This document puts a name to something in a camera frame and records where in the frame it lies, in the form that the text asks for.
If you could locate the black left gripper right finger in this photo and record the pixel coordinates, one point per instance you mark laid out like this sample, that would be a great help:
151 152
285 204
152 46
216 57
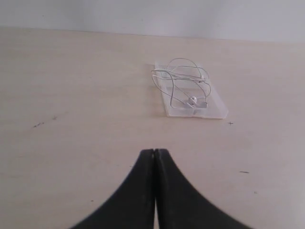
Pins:
180 205

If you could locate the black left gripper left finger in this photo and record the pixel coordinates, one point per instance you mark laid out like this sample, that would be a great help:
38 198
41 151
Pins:
132 205

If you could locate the clear plastic storage case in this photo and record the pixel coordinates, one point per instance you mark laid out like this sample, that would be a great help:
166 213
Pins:
216 107

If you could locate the white wired earphones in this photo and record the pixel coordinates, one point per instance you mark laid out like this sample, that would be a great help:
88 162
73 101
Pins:
185 83

